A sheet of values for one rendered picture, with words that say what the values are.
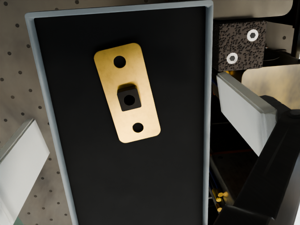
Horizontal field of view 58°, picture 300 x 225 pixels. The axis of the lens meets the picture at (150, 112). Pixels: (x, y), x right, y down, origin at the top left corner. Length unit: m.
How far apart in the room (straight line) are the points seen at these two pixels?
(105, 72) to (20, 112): 0.58
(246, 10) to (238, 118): 0.18
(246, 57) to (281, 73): 0.06
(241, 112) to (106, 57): 0.11
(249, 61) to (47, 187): 0.72
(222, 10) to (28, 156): 0.23
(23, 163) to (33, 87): 0.58
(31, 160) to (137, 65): 0.10
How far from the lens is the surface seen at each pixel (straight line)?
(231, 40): 0.30
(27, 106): 0.77
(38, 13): 0.22
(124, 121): 0.24
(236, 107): 0.16
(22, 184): 0.17
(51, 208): 0.94
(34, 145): 0.19
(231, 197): 0.40
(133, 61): 0.22
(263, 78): 0.35
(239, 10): 0.32
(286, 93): 0.37
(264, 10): 0.33
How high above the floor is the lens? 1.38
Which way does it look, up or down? 67 degrees down
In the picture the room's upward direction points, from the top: 169 degrees clockwise
